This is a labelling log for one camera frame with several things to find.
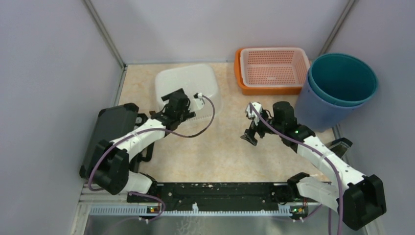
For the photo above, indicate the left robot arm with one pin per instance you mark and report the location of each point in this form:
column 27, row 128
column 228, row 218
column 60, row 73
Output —
column 111, row 159

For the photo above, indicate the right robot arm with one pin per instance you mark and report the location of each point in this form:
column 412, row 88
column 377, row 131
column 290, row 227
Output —
column 357, row 198

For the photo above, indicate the white perforated basket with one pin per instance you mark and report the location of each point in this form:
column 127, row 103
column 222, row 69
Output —
column 273, row 67

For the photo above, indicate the blue bucket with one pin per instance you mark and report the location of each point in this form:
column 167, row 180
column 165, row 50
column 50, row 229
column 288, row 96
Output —
column 317, row 114

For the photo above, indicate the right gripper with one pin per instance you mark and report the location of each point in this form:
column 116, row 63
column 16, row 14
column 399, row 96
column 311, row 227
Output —
column 249, row 136

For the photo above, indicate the small black clear box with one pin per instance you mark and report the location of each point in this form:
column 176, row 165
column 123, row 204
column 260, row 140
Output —
column 340, row 146

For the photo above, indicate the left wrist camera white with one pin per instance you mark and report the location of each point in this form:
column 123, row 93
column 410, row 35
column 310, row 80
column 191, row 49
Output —
column 197, row 102

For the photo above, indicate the teal bucket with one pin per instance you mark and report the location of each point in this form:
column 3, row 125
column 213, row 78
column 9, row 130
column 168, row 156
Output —
column 342, row 79

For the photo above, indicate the translucent white plastic tub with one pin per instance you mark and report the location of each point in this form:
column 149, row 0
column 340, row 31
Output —
column 198, row 78

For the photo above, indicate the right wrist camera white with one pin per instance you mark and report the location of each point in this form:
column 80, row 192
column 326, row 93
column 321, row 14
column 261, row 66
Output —
column 253, row 112

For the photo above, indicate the black case on left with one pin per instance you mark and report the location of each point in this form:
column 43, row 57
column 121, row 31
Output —
column 111, row 123

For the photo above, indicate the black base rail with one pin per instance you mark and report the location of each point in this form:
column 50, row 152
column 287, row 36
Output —
column 226, row 197

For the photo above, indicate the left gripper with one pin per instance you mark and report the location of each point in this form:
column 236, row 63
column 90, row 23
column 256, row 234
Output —
column 187, row 113

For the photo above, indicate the orange plastic tub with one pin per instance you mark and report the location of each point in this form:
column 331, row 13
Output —
column 259, row 91

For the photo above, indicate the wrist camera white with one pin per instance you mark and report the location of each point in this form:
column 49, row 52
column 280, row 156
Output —
column 253, row 112
column 197, row 102

